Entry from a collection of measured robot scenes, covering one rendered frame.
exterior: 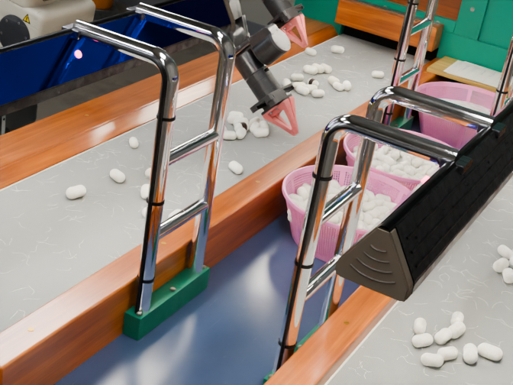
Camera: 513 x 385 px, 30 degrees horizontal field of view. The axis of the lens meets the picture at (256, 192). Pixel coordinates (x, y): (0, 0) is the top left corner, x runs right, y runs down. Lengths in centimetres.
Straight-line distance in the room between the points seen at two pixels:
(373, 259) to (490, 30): 181
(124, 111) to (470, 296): 82
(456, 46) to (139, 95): 101
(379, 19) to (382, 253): 183
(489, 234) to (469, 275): 18
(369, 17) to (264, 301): 132
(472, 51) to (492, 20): 10
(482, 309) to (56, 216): 72
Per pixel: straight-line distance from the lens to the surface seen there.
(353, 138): 209
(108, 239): 158
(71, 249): 155
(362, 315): 145
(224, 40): 141
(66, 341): 135
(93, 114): 198
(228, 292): 161
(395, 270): 95
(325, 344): 137
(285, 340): 133
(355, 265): 97
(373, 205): 184
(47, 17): 246
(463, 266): 171
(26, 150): 180
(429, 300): 158
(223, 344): 148
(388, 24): 273
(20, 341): 130
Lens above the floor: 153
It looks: 26 degrees down
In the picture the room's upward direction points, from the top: 10 degrees clockwise
